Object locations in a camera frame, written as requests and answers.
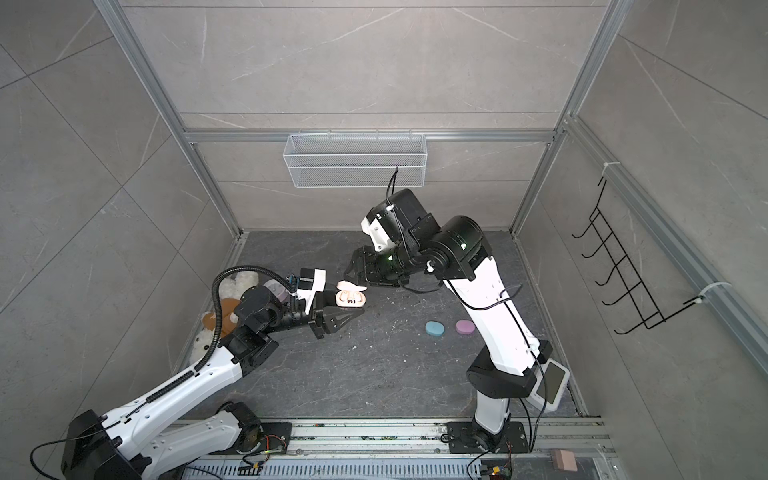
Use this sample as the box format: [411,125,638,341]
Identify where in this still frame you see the white wire mesh basket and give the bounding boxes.
[283,133,428,189]

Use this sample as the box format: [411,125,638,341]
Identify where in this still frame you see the plush bunny brown hoodie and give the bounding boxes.
[189,271,260,367]

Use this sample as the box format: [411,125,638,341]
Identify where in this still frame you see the slotted cable duct rail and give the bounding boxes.
[174,417,626,479]

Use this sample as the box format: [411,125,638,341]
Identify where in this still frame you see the teal earbud charging case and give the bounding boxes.
[425,321,445,337]

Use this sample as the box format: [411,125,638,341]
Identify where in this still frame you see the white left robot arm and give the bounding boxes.
[61,286,366,479]

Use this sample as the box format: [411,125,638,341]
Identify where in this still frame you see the peach earbud charging case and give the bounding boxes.
[335,280,367,308]

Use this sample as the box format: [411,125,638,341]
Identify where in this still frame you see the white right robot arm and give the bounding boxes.
[344,188,552,452]

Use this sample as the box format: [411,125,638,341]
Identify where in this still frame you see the white digital timer device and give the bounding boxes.
[525,359,571,413]

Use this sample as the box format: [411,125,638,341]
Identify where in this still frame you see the pink earbud charging case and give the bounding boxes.
[455,319,476,335]

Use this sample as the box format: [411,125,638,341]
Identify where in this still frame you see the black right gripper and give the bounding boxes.
[342,241,423,286]

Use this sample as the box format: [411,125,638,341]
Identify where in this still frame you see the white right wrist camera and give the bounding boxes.
[361,217,395,252]

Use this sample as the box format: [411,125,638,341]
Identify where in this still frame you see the pink alarm clock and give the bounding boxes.
[264,279,290,302]

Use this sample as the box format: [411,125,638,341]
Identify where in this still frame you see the pink block beside rail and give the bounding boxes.
[551,449,578,472]

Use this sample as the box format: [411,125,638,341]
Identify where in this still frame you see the black wall hook rack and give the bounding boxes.
[571,177,706,336]

